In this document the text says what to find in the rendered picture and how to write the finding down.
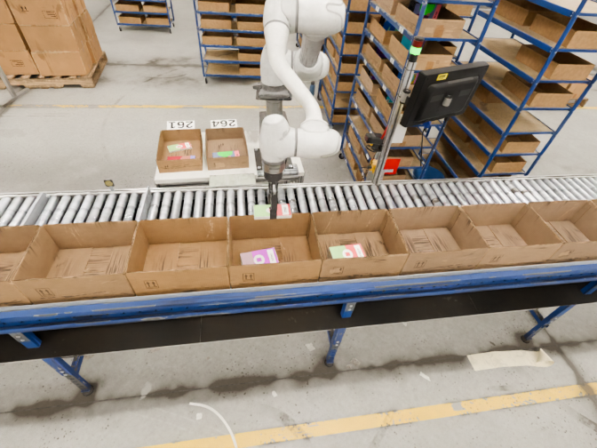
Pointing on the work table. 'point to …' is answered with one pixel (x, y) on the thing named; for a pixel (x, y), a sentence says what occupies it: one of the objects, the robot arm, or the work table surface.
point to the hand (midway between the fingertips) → (272, 207)
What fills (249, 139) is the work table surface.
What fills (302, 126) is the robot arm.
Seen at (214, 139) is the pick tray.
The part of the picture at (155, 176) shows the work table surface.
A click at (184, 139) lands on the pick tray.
